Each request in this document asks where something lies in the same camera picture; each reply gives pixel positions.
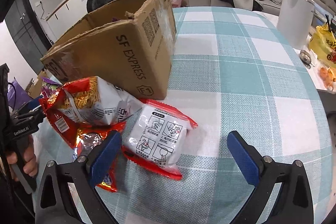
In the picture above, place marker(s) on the white noodle snack bag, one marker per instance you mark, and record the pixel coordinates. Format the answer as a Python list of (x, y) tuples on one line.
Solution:
[(157, 138)]

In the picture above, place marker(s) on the white side table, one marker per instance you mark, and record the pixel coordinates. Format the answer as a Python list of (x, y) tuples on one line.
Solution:
[(314, 67)]

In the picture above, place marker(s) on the white kitchen cabinet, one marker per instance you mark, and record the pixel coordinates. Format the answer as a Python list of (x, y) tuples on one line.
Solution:
[(66, 16)]

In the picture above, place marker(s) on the red chocolate Oreo pack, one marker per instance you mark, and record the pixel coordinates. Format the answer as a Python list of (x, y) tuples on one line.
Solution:
[(100, 145)]

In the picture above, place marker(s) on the orange fruits in bag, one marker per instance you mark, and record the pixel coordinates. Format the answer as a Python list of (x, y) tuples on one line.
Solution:
[(328, 78)]

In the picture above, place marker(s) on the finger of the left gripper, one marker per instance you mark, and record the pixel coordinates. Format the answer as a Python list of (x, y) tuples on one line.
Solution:
[(28, 106), (27, 122)]

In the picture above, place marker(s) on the purple snack bag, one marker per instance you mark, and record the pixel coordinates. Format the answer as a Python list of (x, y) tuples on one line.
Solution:
[(49, 87)]

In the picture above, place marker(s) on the brown SF cardboard box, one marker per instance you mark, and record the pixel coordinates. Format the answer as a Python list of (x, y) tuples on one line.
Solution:
[(129, 43)]

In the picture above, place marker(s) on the small cardboard box on floor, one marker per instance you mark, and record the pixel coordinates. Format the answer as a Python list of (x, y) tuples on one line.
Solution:
[(34, 88)]

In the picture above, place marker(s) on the yellow plastic bag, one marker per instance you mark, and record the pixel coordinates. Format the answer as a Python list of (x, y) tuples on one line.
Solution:
[(322, 43)]

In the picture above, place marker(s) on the teal plaid tablecloth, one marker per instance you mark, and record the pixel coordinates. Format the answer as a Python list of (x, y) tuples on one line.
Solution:
[(232, 70)]

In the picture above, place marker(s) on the pink cloth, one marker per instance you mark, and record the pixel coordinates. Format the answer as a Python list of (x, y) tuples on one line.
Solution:
[(178, 3)]

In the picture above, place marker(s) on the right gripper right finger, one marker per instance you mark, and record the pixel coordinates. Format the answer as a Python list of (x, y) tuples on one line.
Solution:
[(294, 201)]

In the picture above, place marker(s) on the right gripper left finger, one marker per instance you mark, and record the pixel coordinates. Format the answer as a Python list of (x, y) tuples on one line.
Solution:
[(55, 203)]

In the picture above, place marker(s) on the dark glass door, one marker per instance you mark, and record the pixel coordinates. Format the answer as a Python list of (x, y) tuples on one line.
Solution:
[(27, 33)]

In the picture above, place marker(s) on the metal key fob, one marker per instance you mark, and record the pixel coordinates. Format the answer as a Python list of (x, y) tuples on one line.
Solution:
[(305, 58)]

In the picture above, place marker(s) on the white trash bin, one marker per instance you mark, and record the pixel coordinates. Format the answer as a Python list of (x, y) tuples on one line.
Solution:
[(295, 20)]

